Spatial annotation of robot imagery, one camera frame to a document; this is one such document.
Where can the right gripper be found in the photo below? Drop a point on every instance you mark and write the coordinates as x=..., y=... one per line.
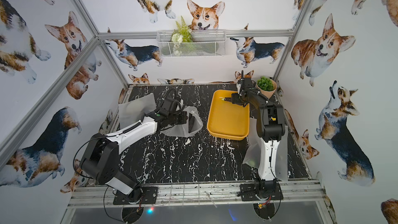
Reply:
x=235, y=98

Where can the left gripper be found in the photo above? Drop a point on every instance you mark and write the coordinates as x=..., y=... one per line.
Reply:
x=181, y=118

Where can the frosted zip-top bag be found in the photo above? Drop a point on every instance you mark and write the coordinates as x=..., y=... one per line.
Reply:
x=270, y=159
x=193, y=125
x=131, y=112

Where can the purple eggplant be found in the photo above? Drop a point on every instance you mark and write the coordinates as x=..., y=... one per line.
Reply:
x=227, y=99

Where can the yellow plastic tray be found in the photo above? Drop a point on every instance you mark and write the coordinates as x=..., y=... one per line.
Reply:
x=227, y=120

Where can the frosted zip-top bag front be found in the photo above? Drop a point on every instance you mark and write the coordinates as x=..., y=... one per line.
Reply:
x=270, y=159

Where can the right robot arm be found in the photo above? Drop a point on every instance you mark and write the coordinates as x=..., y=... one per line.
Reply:
x=270, y=128

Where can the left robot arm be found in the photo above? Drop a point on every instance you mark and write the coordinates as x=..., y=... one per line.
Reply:
x=101, y=157

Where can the pink pot green plant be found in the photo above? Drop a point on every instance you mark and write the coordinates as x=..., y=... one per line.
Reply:
x=267, y=86

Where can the artificial fern and flower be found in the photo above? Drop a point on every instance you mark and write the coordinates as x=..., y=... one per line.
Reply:
x=182, y=39

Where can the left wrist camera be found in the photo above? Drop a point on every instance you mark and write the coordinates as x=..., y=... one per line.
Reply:
x=170, y=106

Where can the white wire wall basket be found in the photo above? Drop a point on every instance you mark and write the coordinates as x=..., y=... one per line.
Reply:
x=195, y=44

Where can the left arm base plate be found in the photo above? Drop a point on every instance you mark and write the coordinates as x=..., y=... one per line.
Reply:
x=141, y=195

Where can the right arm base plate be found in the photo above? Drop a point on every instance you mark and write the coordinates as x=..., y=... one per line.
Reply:
x=260, y=192

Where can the aluminium frame post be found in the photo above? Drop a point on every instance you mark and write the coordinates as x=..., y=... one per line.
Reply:
x=22, y=130

